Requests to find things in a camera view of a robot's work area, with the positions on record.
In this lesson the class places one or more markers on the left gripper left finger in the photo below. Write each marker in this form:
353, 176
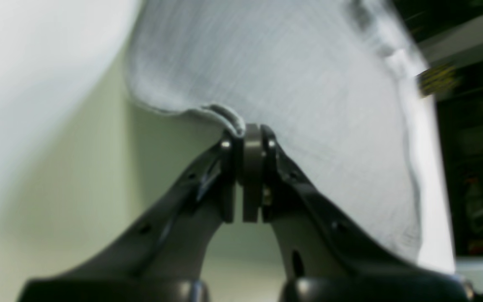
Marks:
159, 258

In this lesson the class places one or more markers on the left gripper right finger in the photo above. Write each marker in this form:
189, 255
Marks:
327, 257

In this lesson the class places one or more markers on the grey heather T-shirt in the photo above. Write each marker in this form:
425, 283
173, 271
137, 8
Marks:
334, 79

